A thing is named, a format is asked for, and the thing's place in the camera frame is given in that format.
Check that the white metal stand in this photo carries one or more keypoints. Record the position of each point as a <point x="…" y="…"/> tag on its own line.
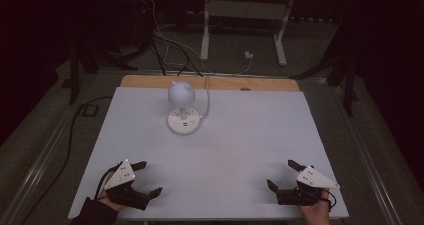
<point x="205" y="35"/>

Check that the white plug adapter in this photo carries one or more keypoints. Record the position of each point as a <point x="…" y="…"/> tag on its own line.
<point x="248" y="55"/>

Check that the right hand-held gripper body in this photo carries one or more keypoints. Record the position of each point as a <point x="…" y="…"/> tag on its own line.
<point x="310" y="181"/>

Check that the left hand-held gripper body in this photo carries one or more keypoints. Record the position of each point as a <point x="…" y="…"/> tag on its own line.
<point x="120" y="179"/>

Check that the white table sheet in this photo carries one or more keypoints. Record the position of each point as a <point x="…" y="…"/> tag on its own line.
<point x="233" y="151"/>

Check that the white round-shade table lamp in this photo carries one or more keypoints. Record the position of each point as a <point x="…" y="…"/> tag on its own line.
<point x="181" y="93"/>

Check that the person's left hand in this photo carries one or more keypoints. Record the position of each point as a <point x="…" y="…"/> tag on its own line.
<point x="111" y="201"/>

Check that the black square floor plate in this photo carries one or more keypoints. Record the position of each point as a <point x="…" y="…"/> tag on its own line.
<point x="90" y="110"/>

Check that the metal floor rail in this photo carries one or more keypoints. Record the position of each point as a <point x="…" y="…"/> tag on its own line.
<point x="373" y="171"/>
<point x="36" y="175"/>

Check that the black tripod stand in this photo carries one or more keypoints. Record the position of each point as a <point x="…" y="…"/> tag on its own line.
<point x="350" y="85"/>
<point x="74" y="78"/>

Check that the person's right hand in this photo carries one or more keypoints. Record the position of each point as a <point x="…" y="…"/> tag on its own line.
<point x="316" y="213"/>

